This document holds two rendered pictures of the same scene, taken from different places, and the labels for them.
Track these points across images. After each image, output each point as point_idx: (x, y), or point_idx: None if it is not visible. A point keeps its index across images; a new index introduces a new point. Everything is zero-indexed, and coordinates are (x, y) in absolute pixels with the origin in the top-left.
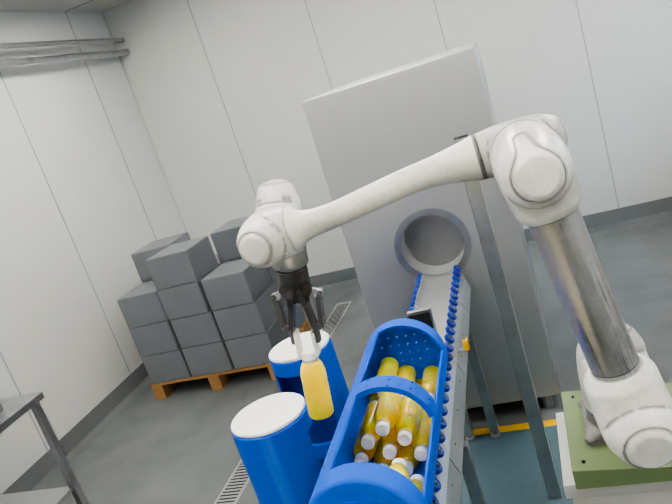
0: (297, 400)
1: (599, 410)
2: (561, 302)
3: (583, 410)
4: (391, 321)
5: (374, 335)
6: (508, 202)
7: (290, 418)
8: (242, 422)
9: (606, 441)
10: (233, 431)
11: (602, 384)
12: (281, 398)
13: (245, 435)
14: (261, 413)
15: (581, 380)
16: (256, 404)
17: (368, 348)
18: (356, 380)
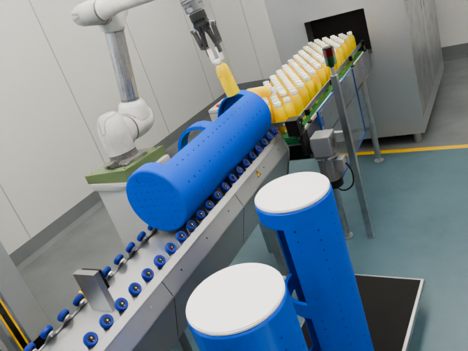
0: (260, 198)
1: (147, 106)
2: (130, 65)
3: (131, 159)
4: (146, 168)
5: (166, 165)
6: (125, 16)
7: (271, 182)
8: (316, 183)
9: (152, 116)
10: (324, 176)
11: (140, 97)
12: (275, 203)
13: (312, 172)
14: (297, 190)
15: (129, 129)
16: (302, 200)
17: (180, 157)
18: (206, 135)
